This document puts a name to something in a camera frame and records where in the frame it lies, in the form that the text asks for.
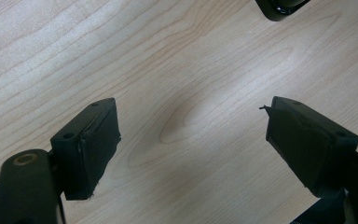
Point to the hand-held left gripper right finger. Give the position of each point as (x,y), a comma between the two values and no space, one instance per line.
(304,146)

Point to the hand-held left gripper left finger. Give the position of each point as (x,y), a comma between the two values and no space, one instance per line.
(84,149)

